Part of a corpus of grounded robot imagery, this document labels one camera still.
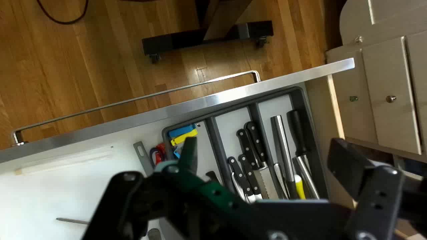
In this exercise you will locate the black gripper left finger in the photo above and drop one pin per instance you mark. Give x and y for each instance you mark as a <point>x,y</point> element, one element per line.
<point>133,201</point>

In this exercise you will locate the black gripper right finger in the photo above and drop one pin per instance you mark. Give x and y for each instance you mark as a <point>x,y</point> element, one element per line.
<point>378,201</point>

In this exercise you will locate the wooden drawer with steel front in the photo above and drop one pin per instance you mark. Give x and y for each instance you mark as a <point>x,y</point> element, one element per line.
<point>177,111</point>

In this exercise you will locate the gray metal strip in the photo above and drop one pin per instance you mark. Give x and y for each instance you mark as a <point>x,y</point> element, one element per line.
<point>143,158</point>

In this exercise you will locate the yellow clip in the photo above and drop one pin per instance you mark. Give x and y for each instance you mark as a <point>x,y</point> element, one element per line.
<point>187,139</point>

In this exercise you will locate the blue clip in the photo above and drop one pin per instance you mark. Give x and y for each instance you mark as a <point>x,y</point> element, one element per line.
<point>180,133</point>

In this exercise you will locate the gray cutlery tray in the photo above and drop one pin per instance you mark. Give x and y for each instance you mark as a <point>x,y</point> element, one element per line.
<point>215,142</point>

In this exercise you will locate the cream kitchen cabinet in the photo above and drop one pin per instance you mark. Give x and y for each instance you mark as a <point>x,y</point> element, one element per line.
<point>391,67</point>

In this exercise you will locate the wooden robot cart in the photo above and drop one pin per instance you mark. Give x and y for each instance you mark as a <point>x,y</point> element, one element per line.
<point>200,42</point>

